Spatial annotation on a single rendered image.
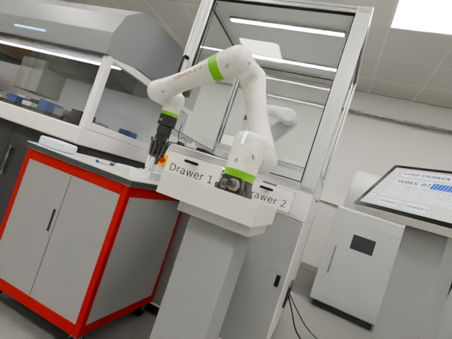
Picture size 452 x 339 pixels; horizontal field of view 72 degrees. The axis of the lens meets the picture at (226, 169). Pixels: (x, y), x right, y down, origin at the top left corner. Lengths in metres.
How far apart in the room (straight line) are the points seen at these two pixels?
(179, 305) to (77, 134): 1.22
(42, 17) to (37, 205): 1.39
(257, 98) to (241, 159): 0.38
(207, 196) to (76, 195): 0.65
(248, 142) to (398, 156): 3.99
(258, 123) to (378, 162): 3.71
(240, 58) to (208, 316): 0.99
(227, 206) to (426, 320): 0.83
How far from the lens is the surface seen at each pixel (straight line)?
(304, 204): 1.66
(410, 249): 1.43
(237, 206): 1.00
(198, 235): 1.14
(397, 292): 1.44
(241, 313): 1.79
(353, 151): 4.95
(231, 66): 1.36
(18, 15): 2.76
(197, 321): 1.20
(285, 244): 1.67
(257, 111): 1.40
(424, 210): 1.34
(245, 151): 1.15
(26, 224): 1.68
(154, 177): 1.61
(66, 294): 1.52
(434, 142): 5.15
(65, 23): 2.40
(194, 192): 1.06
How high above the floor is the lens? 0.87
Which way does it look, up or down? 2 degrees up
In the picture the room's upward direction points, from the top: 18 degrees clockwise
